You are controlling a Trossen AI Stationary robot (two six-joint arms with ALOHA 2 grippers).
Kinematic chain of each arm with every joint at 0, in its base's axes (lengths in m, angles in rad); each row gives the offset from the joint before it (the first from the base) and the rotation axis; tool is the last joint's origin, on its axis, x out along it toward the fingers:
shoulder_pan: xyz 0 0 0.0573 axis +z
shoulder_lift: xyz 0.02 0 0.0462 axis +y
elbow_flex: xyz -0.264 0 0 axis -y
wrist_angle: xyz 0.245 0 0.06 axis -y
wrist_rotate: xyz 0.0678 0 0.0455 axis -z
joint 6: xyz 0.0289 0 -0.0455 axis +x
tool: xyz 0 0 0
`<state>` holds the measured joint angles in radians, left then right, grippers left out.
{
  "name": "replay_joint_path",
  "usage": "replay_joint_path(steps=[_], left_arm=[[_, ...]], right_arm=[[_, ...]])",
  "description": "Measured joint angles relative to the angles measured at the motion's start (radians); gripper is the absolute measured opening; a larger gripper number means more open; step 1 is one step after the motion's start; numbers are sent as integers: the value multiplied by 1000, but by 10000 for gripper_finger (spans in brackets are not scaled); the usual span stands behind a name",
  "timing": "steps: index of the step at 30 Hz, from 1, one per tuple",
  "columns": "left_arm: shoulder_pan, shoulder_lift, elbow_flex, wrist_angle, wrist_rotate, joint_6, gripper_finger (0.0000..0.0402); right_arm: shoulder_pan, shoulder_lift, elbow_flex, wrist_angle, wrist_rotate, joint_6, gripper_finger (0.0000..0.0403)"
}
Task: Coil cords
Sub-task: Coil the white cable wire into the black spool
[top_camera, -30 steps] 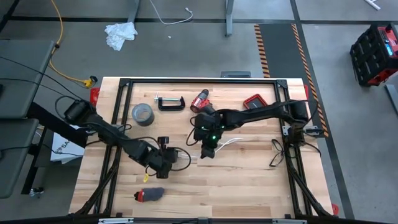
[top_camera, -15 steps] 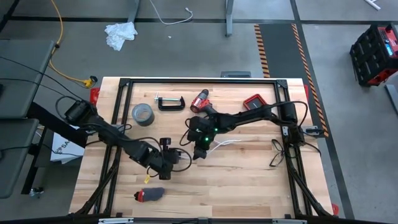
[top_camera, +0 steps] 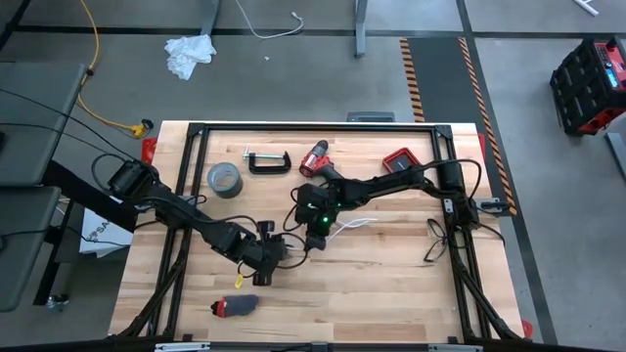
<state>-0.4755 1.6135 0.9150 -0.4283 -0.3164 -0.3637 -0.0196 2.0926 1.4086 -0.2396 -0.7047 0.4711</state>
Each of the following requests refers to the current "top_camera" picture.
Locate white floor cable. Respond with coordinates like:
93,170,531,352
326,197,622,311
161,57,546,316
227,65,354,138
233,0,305,40

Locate white pipe piece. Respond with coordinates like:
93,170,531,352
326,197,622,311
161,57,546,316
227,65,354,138
571,0,601,17

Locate red black flat case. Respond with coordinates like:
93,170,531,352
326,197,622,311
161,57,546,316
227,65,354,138
381,147,423,175

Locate white cord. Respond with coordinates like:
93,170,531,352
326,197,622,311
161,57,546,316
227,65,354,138
287,217,380,253

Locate white crumpled cloth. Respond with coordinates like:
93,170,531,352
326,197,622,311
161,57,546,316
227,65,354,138
163,33,218,81

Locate red black cordless drill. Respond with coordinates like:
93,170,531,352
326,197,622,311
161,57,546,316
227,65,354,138
298,140,346,185

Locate black aluminium table frame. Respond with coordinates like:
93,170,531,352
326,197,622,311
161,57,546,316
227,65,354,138
112,120,528,343

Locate black C-clamp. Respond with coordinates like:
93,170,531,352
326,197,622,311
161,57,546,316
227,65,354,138
242,144,292,176

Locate black yellow striped mat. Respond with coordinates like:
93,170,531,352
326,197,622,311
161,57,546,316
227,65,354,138
399,36,518,216

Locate black safety glasses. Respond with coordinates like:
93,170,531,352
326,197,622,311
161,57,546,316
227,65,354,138
423,218,449,264

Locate grey control box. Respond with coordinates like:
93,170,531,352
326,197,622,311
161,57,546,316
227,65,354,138
346,111,395,123

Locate red black tool box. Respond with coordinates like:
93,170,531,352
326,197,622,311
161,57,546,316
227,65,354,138
550,36,626,137

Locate grey folding table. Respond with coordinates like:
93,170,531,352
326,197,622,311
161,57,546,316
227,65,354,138
0,186,63,313
0,62,87,188

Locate grey glove with red cuff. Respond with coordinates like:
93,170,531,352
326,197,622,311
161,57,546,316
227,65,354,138
209,293,260,319

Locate white printed bag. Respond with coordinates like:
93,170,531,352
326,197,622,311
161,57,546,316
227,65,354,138
78,207,134,259

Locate silver connector box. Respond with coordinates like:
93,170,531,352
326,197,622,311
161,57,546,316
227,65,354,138
476,197,511,216

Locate yellow extension cord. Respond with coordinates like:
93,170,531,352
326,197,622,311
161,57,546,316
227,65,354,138
75,0,155,140

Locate grey duct tape roll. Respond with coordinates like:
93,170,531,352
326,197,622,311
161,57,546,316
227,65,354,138
206,160,245,199

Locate silver metal bracket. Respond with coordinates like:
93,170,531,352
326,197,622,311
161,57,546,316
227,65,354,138
155,342,211,352
427,343,484,352

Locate grey table leg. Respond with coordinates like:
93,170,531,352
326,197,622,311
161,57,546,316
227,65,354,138
354,0,369,59
200,0,222,36

